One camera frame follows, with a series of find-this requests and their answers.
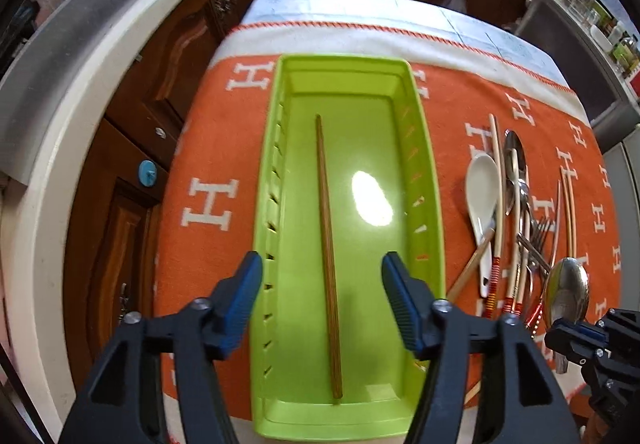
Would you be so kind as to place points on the blue cabinet knob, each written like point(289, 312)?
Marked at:
point(147, 173)

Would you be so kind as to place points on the beige chopstick red striped end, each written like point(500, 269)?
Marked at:
point(491, 301)

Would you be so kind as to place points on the large steel spoon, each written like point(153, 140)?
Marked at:
point(515, 168)

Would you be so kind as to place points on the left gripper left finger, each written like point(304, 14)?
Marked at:
point(122, 400)

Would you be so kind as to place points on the steel fork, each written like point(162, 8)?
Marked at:
point(534, 242)

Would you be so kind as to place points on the small steel spoon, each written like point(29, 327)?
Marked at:
point(526, 212)

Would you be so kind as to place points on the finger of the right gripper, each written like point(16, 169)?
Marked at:
point(575, 338)

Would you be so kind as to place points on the dark brown wooden chopstick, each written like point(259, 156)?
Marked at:
point(328, 265)

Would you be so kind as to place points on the white ceramic soup spoon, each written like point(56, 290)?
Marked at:
point(481, 194)

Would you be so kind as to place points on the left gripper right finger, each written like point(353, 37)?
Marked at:
point(520, 400)

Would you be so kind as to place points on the orange H-pattern blanket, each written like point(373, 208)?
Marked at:
point(209, 207)

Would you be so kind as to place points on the green plastic utensil tray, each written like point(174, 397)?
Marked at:
point(384, 197)

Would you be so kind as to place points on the steel range hood panel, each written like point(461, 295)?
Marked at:
point(38, 78)

